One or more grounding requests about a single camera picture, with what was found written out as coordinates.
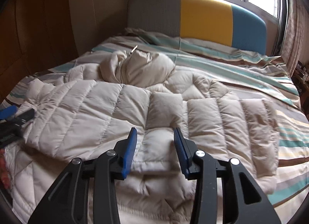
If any wooden side table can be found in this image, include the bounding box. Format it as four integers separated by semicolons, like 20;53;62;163
292;61;308;118

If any brown wooden wardrobe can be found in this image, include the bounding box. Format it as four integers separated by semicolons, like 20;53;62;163
1;0;78;100

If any right beige curtain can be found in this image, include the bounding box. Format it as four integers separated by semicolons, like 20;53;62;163
281;0;308;75

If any beige puffer down jacket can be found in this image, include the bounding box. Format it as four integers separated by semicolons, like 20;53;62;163
5;51;279;223

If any striped bed duvet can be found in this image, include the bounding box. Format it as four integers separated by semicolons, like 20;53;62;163
3;29;308;223

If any grey yellow blue headboard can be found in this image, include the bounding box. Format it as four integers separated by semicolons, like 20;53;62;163
127;0;267;54

